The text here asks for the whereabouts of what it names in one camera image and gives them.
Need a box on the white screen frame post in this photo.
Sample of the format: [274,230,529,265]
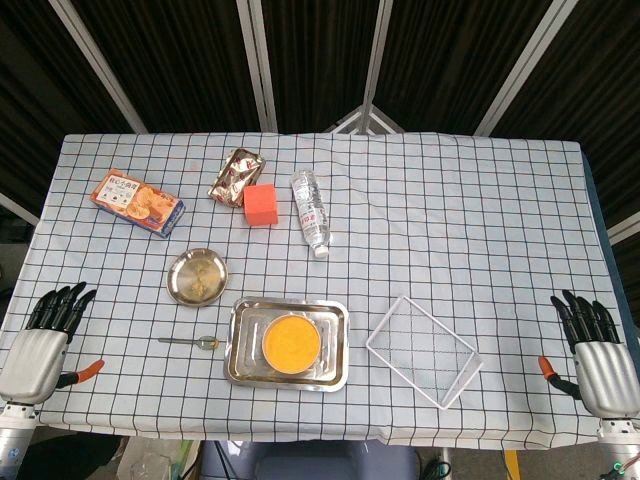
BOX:
[474,0,571,137]
[236,0,279,134]
[358,0,396,135]
[49,0,149,134]

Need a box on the clear plastic water bottle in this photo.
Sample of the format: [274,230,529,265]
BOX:
[291,168,333,260]

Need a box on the orange blue cookie box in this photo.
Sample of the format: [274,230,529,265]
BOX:
[89,168,187,239]

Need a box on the white bowl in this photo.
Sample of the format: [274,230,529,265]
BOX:
[261,313,322,377]

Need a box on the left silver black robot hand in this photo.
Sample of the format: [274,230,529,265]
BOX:
[0,281,106,406]

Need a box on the gold foil snack packet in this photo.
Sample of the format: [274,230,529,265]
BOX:
[207,148,266,209]

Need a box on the clear plastic spoon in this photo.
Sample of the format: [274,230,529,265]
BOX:
[157,335,225,350]

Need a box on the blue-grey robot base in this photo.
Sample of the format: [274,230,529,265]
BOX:
[199,439,419,480]

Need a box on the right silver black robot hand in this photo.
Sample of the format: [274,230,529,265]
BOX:
[537,289,640,420]

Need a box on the white wire mesh basket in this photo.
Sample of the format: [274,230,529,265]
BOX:
[365,295,485,411]

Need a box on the rectangular steel tray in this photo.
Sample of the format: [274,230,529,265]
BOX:
[223,296,350,394]

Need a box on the orange cube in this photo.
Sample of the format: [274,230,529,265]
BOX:
[242,183,279,227]

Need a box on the blue checked tablecloth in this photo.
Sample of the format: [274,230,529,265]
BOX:
[0,132,634,451]

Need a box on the round steel plate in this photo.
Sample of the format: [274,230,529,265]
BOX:
[166,248,229,307]

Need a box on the black pleated screen fabric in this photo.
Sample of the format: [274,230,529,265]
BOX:
[0,0,640,281]

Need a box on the white triangular screen foot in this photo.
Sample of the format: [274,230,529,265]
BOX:
[324,103,404,135]

